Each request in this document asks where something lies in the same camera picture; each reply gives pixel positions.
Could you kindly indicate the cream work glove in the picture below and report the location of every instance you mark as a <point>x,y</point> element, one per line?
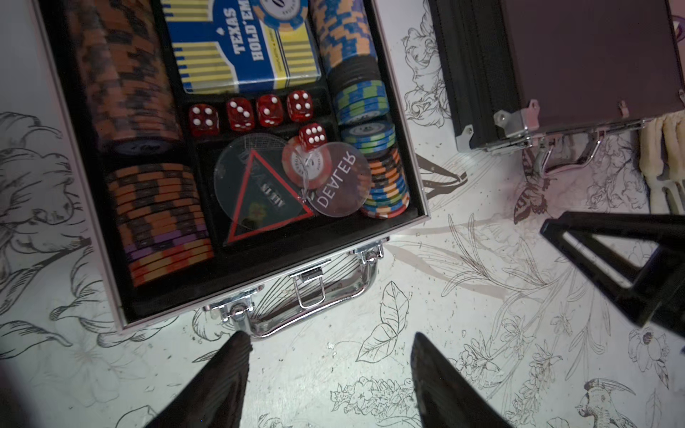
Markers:
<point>662,163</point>

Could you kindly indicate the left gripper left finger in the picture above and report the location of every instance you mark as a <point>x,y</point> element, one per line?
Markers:
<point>215,396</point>

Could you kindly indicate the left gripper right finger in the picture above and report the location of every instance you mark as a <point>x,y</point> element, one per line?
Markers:
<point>444,397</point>

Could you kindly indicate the red die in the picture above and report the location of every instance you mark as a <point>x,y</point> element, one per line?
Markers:
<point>270,111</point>
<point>300,106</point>
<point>203,120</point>
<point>241,116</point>
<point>312,136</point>

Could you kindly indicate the blue orange chip stack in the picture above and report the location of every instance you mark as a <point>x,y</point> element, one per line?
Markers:
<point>349,56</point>

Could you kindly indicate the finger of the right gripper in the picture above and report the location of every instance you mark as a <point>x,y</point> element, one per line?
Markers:
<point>635,260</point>

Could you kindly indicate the clear dealer button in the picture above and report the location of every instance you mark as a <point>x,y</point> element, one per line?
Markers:
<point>337,179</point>

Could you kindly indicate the medium black poker case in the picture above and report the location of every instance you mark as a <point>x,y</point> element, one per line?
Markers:
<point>527,73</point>

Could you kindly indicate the all in triangle button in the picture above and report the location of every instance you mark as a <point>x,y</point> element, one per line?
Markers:
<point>255,193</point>

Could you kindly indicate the small silver poker case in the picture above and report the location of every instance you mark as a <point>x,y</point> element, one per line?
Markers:
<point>259,285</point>

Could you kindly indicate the blue Texas Hold'em card box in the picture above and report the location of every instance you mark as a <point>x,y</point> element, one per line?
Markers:
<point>241,46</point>

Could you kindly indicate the orange black chip stack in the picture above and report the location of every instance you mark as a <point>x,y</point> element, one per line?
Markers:
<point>119,56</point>

